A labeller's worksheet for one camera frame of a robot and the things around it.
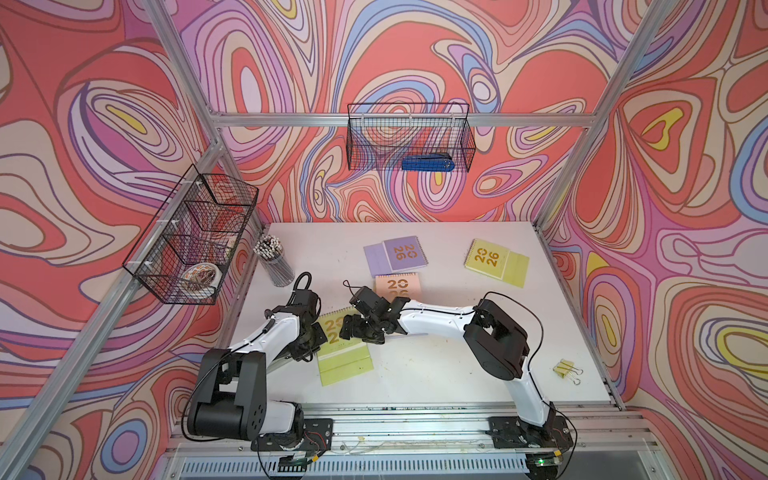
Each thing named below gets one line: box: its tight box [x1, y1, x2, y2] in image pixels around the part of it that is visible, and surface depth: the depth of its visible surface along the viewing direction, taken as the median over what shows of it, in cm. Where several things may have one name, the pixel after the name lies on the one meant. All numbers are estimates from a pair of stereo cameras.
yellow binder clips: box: [552, 359, 584, 385], surface depth 84 cm
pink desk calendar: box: [374, 272, 422, 303], surface depth 100 cm
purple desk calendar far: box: [363, 235, 429, 277], surface depth 111 cm
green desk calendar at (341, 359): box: [316, 307, 375, 387], surface depth 87 cm
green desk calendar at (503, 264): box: [464, 238, 530, 288], surface depth 109 cm
